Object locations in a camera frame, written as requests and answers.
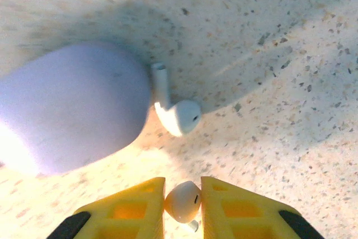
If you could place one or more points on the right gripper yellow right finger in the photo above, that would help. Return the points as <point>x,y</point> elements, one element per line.
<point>240,216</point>

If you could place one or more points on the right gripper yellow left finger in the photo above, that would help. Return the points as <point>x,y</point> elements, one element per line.
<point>126,216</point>

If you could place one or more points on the light lavender earbud charging case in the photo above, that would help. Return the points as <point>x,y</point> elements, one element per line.
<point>72,104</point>

